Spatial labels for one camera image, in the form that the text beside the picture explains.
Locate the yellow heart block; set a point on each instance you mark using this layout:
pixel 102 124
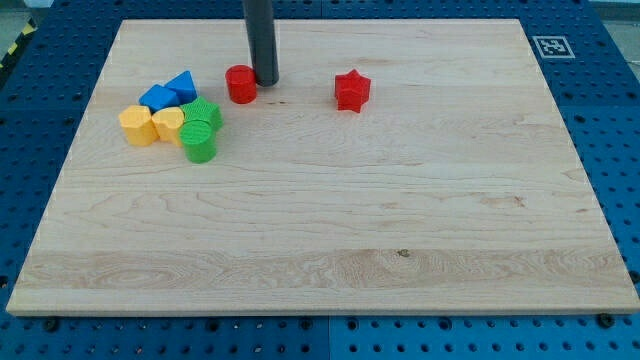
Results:
pixel 168 123

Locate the blue triangle block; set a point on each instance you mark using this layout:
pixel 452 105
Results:
pixel 184 86

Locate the blue cube block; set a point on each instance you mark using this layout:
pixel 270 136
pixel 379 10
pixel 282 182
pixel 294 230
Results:
pixel 159 97

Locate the black yellow hazard tape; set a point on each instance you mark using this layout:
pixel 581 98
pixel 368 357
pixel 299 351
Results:
pixel 17 48

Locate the green star block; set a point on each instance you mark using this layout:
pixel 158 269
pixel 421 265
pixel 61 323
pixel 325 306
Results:
pixel 203 110

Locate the wooden board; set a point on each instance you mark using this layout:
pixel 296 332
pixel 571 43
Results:
pixel 456 189

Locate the yellow hexagon block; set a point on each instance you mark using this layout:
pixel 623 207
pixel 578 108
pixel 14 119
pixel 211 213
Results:
pixel 137 125

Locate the green cylinder block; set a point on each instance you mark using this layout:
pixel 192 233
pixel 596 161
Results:
pixel 198 140

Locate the red cylinder block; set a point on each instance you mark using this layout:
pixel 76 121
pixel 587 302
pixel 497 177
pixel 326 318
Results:
pixel 241 84

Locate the red star block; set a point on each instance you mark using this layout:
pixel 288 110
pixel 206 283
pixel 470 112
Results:
pixel 352 91

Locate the white fiducial marker tag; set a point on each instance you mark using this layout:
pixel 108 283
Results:
pixel 553 47

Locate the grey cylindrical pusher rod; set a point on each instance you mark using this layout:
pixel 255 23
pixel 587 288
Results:
pixel 260 27

